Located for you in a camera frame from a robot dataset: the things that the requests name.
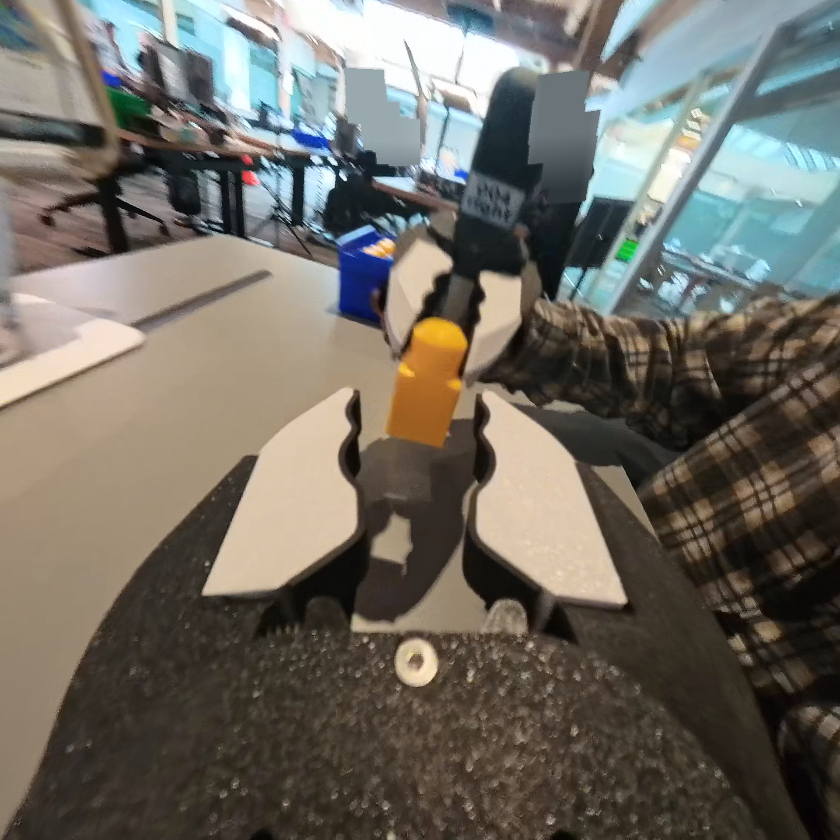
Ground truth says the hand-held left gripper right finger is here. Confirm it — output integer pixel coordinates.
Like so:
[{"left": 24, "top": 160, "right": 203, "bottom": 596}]
[{"left": 462, "top": 392, "right": 627, "bottom": 611}]

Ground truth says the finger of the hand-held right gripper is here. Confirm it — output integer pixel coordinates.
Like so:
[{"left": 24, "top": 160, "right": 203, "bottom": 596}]
[
  {"left": 382, "top": 238, "right": 455, "bottom": 361},
  {"left": 461, "top": 272, "right": 527, "bottom": 389}
]

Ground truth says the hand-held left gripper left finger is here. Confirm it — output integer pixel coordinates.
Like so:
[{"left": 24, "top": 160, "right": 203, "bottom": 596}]
[{"left": 202, "top": 387, "right": 365, "bottom": 599}]

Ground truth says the blue plastic bin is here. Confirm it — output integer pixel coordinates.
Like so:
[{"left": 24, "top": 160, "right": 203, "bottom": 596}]
[{"left": 336, "top": 226, "right": 399, "bottom": 324}]

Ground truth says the black tripod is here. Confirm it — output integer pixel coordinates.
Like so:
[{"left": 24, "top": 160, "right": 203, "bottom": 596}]
[{"left": 252, "top": 164, "right": 315, "bottom": 258}]

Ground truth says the person's plaid shirt torso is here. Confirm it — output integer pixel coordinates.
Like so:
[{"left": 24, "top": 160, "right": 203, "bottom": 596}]
[{"left": 640, "top": 367, "right": 840, "bottom": 840}]

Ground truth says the wooden desk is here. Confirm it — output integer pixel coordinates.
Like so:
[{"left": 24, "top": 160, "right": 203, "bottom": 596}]
[{"left": 115, "top": 128, "right": 263, "bottom": 253}]

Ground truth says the white document stand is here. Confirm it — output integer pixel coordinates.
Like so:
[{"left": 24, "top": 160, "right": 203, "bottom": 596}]
[{"left": 0, "top": 0, "right": 147, "bottom": 409}]

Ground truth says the green plastic bin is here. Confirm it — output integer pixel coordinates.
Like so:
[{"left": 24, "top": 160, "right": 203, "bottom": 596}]
[{"left": 107, "top": 88, "right": 151, "bottom": 130}]

